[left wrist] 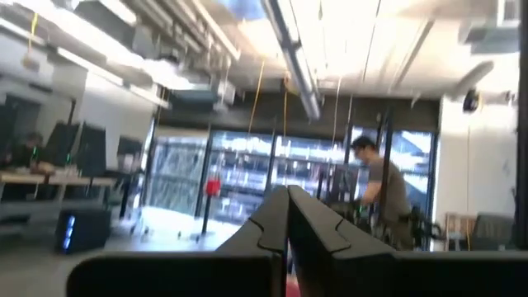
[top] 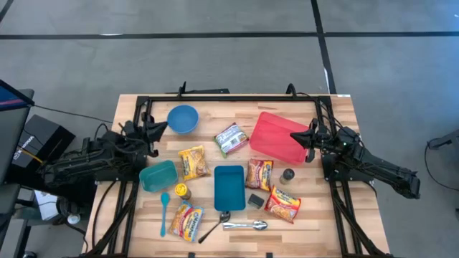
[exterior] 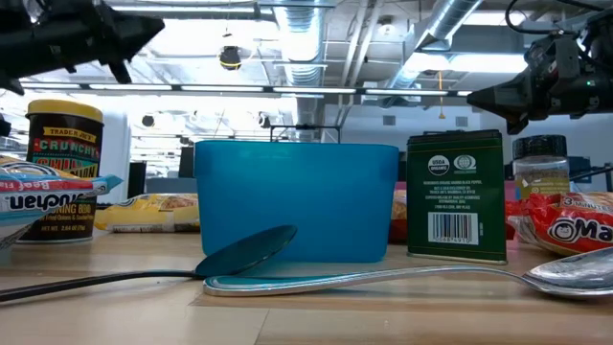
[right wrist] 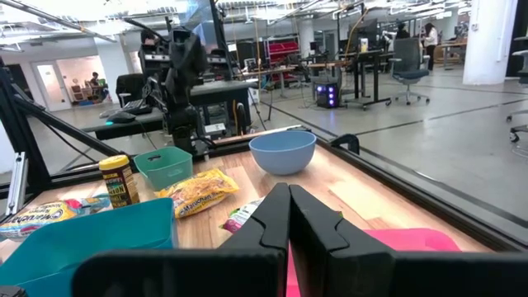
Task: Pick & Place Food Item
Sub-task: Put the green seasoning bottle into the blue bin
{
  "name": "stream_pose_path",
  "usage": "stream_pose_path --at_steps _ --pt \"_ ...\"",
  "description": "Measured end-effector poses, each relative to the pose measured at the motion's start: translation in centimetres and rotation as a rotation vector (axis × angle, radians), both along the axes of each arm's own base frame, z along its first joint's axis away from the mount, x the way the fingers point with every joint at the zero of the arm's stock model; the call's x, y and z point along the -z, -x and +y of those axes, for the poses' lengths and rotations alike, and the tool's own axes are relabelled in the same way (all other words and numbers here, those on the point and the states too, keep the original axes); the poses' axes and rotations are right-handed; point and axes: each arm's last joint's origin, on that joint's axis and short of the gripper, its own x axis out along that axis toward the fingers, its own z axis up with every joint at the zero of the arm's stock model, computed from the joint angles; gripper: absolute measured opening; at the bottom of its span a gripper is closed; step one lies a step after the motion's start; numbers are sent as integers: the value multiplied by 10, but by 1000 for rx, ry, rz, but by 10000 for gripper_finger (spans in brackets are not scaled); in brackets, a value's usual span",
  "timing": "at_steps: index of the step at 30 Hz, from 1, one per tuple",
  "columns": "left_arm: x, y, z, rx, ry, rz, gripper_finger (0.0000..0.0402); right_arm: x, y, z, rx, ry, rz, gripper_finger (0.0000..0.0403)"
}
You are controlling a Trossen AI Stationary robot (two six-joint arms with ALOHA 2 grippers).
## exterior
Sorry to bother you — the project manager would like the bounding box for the teal-blue rectangular plastic bin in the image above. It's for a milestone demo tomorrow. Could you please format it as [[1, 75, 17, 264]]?
[[193, 139, 400, 264]]

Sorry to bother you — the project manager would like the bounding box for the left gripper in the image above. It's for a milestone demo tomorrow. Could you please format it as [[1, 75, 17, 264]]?
[[0, 0, 167, 97]]

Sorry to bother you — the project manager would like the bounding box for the yellow hanging cord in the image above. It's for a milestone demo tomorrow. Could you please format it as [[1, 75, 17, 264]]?
[[437, 70, 446, 120]]

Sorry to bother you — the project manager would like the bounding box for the silver metal spoon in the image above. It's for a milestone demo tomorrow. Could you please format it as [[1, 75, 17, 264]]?
[[202, 246, 613, 301]]

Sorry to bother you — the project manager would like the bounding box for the Maruchan beef ramen packet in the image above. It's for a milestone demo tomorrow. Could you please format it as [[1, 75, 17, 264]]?
[[0, 155, 125, 253]]

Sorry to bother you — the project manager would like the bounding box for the black monitor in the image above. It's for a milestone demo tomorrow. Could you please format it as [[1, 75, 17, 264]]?
[[127, 161, 148, 199], [178, 146, 195, 179]]

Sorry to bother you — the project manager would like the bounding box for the silver spiral air duct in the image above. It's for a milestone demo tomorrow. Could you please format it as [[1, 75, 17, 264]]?
[[382, 0, 485, 92], [272, 0, 328, 143]]

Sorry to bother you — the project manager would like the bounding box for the long ceiling light bar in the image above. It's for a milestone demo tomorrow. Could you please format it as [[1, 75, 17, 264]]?
[[18, 81, 473, 99]]

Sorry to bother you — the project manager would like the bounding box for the black spoon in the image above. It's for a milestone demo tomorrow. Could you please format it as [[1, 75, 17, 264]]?
[[0, 223, 299, 304]]

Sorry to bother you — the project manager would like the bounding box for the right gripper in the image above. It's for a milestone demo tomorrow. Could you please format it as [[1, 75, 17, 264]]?
[[465, 9, 613, 136]]

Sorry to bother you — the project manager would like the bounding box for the yellow-lid crunchy chili jar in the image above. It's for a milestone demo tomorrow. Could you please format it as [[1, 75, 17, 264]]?
[[16, 99, 104, 245]]

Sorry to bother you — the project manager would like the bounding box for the red plastic bin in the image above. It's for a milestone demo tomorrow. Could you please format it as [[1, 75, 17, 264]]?
[[395, 180, 518, 202]]

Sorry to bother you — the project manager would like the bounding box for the black ceiling-hung device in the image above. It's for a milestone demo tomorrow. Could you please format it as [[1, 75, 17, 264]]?
[[218, 45, 243, 72]]

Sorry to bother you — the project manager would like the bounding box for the red Maruchan ramen packet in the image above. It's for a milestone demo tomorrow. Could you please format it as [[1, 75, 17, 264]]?
[[388, 189, 409, 244], [505, 191, 613, 258]]

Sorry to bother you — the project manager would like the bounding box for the green pepper tin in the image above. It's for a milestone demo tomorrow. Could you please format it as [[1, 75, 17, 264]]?
[[405, 128, 509, 266]]

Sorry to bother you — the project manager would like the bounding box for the yellow ramen noodle packet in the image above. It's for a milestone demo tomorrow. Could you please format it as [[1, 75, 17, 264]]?
[[94, 193, 201, 235]]

